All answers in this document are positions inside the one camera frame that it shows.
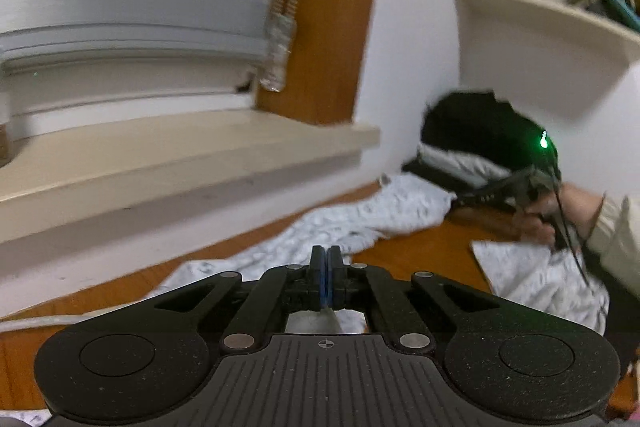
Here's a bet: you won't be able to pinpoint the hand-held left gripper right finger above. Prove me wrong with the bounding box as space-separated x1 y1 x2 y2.
327 246 501 351

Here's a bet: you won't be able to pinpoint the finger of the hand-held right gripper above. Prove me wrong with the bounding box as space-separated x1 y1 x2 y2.
450 169 533 212

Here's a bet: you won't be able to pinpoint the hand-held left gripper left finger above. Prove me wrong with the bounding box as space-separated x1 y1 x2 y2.
150 246 327 351

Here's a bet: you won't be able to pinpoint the white patterned pajama pants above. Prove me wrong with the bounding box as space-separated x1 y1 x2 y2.
160 172 612 339

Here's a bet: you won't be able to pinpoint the person's right forearm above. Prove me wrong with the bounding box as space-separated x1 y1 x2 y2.
584 193 640 299

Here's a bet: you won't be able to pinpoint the person's right hand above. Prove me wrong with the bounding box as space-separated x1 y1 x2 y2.
514 183 606 253

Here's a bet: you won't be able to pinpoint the white patterned folded garment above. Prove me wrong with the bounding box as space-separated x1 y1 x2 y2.
416 143 507 188

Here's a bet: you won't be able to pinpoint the black folded garment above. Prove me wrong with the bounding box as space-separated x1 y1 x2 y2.
420 90 559 174

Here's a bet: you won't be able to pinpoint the cream window sill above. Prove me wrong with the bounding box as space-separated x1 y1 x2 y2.
0 109 382 249

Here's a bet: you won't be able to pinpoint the pink cloth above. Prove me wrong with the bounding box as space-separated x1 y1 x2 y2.
604 411 640 427

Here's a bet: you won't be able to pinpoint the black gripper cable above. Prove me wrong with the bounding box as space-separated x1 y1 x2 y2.
552 179 594 286

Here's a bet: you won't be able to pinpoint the wooden window frame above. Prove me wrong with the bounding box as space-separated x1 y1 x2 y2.
254 0 389 128

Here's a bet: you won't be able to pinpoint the white cable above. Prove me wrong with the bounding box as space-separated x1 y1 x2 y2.
0 306 103 334

